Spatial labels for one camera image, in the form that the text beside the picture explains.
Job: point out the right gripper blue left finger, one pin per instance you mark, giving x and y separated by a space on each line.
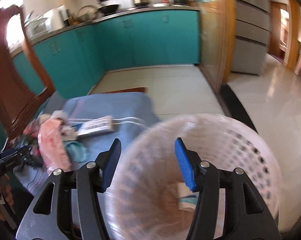
109 163

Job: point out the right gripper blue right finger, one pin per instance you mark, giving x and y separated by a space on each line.
188 162

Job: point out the light blue cloth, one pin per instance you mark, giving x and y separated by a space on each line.
78 153

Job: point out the white blue medicine box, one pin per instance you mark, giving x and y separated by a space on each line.
95 126

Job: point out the white plastic waste basket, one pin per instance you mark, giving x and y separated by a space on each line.
142 201

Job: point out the teal kitchen cabinets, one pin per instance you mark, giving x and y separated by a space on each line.
76 59

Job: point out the left hand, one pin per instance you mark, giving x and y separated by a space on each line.
6 195

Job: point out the pink plastic bag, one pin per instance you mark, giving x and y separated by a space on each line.
51 146

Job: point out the blue striped chair cloth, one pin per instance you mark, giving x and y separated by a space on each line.
69 205

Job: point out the wooden chair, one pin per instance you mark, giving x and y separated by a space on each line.
18 103

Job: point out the silver refrigerator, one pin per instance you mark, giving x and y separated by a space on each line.
252 36

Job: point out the white dish rack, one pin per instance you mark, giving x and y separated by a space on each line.
36 27

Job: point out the round metal lid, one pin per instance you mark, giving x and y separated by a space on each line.
87 13

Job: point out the black wok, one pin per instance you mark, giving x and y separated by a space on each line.
109 9

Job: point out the black pot on counter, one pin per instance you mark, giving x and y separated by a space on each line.
181 2

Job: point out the wooden glass sliding door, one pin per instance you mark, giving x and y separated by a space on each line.
217 38

